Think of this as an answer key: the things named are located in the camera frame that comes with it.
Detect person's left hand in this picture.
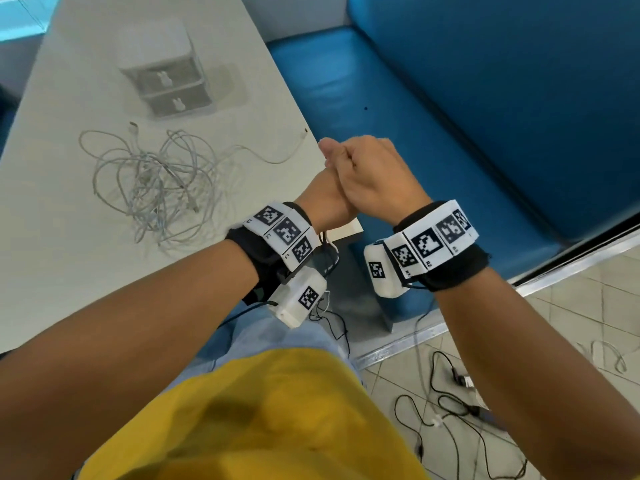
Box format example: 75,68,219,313
295,137,359,233

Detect person's right hand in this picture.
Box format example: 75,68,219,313
332,136,433,227

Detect black USB cable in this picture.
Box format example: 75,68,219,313
319,230,342,278
309,232,352,357

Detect tangle of white cables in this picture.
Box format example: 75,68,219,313
78,121,309,247

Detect white mini drawer box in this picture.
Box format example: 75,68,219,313
117,17,214,119

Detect person's left forearm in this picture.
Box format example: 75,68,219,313
0,239,259,480

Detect person's right forearm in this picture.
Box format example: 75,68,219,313
435,267,640,480

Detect black marker wristband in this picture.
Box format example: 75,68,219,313
383,199,492,293
225,201,322,305

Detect blue jeans legs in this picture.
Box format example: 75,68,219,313
159,299,362,395

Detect white charger on floor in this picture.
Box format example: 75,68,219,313
393,284,530,480

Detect yellow shirt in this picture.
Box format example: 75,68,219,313
77,347,431,480

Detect black power brick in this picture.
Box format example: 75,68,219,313
469,404,507,431

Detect black camera cable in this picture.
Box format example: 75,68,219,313
219,301,279,329

